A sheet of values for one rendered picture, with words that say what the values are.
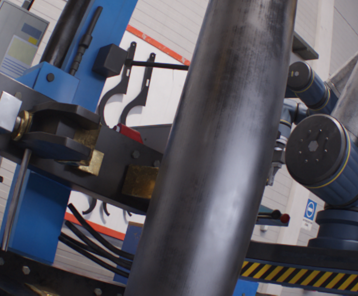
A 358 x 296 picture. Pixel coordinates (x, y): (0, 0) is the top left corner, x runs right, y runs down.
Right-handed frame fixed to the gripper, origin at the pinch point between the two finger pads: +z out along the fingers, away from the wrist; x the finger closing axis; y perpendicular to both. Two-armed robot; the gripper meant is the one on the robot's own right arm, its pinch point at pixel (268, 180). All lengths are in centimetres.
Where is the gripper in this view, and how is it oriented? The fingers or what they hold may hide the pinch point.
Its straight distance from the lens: 212.4
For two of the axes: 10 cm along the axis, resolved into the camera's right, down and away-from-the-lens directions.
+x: -6.4, 0.3, 7.7
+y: 7.3, 3.7, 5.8
